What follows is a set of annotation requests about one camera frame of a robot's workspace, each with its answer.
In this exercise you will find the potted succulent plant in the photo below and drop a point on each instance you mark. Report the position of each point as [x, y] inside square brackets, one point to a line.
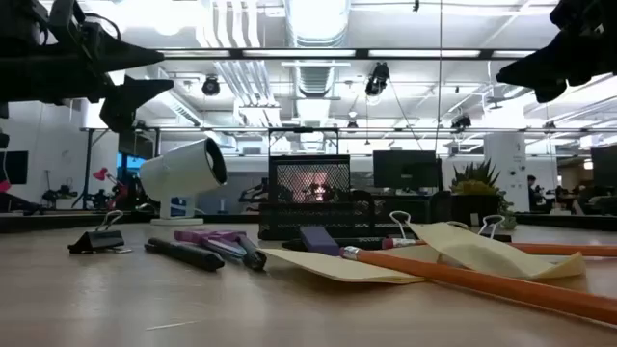
[474, 188]

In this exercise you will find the black overhead light bar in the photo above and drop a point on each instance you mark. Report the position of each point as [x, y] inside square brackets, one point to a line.
[362, 53]

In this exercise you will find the orange pencil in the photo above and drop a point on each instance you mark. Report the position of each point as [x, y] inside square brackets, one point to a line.
[482, 284]
[569, 249]

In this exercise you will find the white spotlight lamp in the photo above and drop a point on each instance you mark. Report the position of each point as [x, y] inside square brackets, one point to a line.
[178, 173]

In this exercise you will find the black ceiling spotlight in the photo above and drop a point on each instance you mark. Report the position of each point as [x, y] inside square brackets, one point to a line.
[210, 87]
[461, 122]
[377, 79]

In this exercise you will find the black computer monitor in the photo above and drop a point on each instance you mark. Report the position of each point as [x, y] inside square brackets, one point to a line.
[405, 168]

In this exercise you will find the yellow sticky note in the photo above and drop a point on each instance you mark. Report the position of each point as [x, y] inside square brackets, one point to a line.
[337, 270]
[482, 255]

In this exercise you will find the red desk lamp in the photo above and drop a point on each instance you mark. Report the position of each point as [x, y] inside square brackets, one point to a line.
[102, 174]

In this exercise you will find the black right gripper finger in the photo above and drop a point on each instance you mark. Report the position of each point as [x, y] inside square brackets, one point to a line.
[550, 94]
[544, 65]

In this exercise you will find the blue eraser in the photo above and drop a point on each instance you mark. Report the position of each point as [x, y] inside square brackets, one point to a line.
[318, 240]

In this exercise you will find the black wall screen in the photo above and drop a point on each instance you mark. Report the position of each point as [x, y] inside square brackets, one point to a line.
[14, 167]

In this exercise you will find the purple scissors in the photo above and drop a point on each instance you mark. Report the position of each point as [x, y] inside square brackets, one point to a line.
[207, 236]

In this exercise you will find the person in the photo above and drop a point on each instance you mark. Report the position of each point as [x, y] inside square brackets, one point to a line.
[532, 190]

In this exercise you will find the dark background monitor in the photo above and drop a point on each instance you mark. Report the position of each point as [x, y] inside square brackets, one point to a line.
[605, 166]

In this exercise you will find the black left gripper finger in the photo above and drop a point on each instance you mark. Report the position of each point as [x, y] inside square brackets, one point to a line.
[125, 54]
[130, 98]

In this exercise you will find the black mesh desk organizer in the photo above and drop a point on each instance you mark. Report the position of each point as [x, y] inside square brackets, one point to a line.
[313, 221]

